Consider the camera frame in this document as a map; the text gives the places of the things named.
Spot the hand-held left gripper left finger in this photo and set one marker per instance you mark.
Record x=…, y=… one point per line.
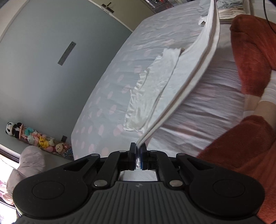
x=133, y=155

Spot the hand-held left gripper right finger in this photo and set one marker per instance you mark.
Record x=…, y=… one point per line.
x=143, y=158

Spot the white sweater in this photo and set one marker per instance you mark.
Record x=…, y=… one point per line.
x=163, y=90

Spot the person's right forearm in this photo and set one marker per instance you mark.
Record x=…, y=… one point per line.
x=266, y=101

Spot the stack of folded clothes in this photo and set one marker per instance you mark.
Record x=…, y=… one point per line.
x=230, y=8

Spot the clear tube of plush toys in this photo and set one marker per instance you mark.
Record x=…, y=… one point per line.
x=45, y=143

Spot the bed with pink dotted sheet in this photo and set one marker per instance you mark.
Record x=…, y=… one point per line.
x=120, y=64

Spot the panda plush toy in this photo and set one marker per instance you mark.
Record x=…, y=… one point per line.
x=13, y=129

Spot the window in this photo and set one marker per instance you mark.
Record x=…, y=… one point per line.
x=7, y=159

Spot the light blue garment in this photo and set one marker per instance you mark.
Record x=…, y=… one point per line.
x=204, y=9

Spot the dark wall outlet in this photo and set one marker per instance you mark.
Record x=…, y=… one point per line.
x=64, y=138

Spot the grey metal wall strip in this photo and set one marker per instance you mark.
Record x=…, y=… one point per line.
x=66, y=53

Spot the grey wall bracket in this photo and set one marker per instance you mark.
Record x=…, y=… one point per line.
x=107, y=6

